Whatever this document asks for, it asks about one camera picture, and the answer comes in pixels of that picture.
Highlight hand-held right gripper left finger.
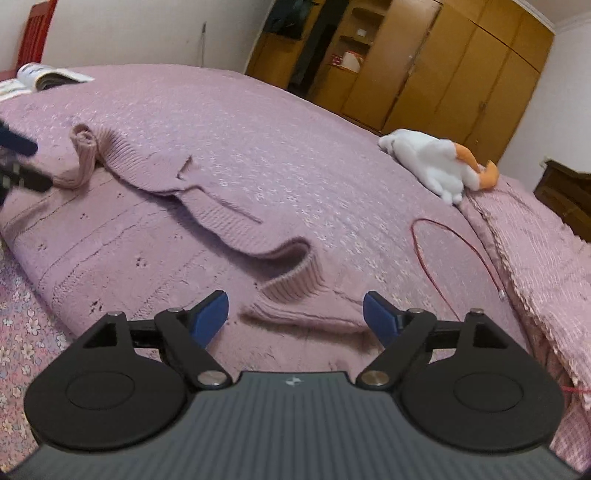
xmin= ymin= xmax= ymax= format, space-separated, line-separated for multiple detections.
xmin=83 ymin=290 xmax=232 ymax=391

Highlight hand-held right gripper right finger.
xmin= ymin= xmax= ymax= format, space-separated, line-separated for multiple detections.
xmin=355 ymin=290 xmax=509 ymax=391

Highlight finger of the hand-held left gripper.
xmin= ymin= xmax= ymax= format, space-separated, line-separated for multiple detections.
xmin=0 ymin=159 xmax=54 ymax=195
xmin=0 ymin=121 xmax=38 ymax=157

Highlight purple knit cardigan sweater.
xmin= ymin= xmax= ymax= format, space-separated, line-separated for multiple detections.
xmin=0 ymin=124 xmax=389 ymax=384

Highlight dark hanging clothes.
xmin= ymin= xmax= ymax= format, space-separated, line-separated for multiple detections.
xmin=262 ymin=0 xmax=320 ymax=38

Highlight open magazine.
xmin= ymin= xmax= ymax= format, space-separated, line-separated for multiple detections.
xmin=16 ymin=62 xmax=96 ymax=94

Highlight red wooden chair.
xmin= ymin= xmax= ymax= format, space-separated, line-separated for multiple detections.
xmin=0 ymin=0 xmax=59 ymax=83

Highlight white and orange plush toy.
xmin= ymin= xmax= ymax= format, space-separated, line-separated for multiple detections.
xmin=378 ymin=129 xmax=500 ymax=206

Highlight pink checkered quilt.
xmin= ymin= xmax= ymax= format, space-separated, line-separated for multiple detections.
xmin=457 ymin=174 xmax=591 ymax=476

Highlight purple bedspread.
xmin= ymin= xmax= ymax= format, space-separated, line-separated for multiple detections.
xmin=0 ymin=65 xmax=525 ymax=370

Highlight dark wooden headboard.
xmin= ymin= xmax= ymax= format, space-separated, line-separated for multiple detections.
xmin=533 ymin=159 xmax=591 ymax=241

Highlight wooden wardrobe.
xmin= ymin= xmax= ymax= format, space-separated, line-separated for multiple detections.
xmin=245 ymin=0 xmax=556 ymax=163

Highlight red cable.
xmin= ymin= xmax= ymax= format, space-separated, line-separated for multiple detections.
xmin=410 ymin=219 xmax=591 ymax=397

